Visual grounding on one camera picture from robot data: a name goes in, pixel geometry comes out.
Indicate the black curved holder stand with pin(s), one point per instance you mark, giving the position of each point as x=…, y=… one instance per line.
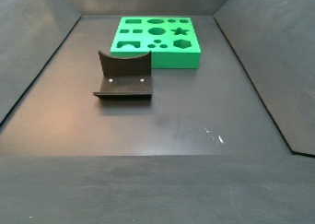
x=125, y=77

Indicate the green shape-sorter block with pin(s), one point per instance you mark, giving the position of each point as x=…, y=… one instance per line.
x=166, y=37

